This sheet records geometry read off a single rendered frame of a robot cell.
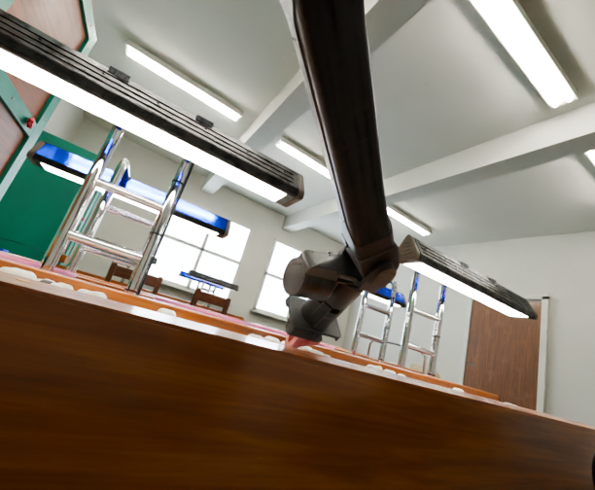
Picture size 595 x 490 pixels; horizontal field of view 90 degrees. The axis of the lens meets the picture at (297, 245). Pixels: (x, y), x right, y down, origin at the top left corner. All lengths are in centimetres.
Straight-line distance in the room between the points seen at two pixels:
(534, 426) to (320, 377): 38
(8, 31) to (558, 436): 100
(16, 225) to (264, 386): 311
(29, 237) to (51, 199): 35
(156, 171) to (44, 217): 290
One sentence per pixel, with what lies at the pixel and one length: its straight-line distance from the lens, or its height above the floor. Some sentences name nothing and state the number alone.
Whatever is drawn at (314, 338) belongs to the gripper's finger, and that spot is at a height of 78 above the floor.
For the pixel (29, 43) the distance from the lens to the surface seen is 65.
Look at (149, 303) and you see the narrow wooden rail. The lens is 66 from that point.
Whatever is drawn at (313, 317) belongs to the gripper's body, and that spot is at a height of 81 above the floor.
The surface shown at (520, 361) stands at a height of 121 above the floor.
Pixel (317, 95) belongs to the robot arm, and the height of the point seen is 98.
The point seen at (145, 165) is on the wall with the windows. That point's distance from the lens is 587.
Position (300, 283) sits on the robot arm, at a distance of 42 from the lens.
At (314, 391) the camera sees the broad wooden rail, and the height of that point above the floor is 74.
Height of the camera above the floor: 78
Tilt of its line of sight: 16 degrees up
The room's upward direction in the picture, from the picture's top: 16 degrees clockwise
